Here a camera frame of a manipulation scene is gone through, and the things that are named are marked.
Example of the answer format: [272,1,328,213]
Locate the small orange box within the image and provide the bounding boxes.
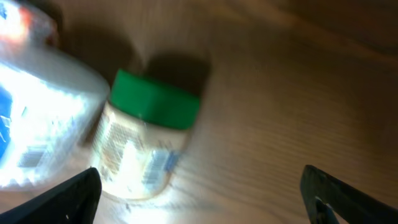
[1,0,61,61]

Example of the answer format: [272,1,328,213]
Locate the white blue label jar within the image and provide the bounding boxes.
[1,45,109,190]

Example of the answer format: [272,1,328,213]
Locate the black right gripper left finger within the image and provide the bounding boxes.
[1,167,102,224]

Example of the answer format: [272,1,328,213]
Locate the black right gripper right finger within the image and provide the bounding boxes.
[300,165,397,224]

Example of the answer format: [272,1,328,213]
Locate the green lid white jar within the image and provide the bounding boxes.
[92,70,200,200]

